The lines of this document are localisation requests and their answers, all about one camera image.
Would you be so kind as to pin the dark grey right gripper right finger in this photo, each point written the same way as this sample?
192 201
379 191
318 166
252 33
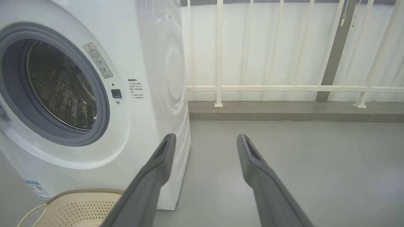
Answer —
271 198

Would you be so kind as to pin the white front-load washing machine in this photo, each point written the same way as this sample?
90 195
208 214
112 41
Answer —
132 132

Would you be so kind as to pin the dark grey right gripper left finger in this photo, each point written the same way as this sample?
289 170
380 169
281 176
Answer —
142 195

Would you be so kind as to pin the cream perforated laundry basket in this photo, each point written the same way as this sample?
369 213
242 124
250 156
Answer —
79 211

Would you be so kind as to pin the blue energy label sticker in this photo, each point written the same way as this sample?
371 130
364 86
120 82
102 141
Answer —
38 189

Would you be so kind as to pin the grey structural post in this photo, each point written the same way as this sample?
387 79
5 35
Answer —
336 63

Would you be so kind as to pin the grey warning sticker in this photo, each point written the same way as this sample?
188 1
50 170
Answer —
98 61

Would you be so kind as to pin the white metal railing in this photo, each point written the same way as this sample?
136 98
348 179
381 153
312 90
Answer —
218 63

